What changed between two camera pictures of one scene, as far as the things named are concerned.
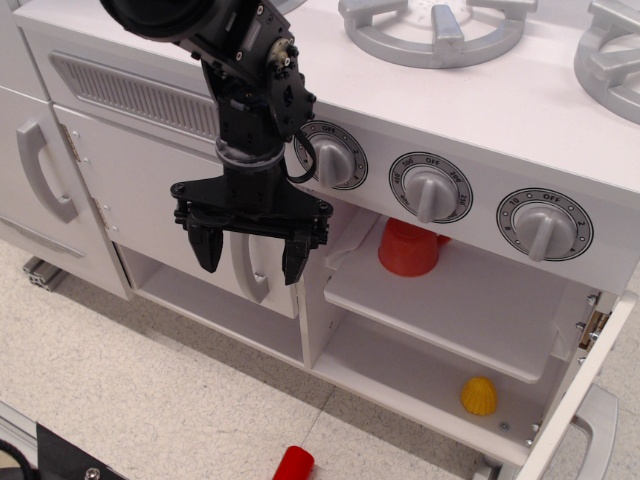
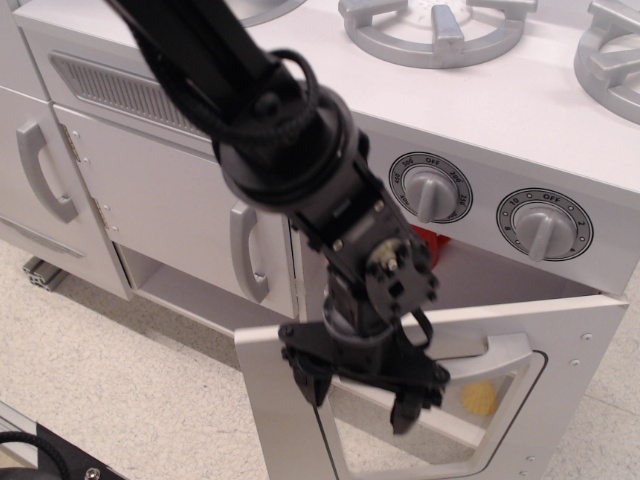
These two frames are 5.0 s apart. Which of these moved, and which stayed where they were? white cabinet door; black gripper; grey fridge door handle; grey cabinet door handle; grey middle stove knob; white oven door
Moved: white oven door; black gripper
Stayed: white cabinet door; grey middle stove knob; grey cabinet door handle; grey fridge door handle
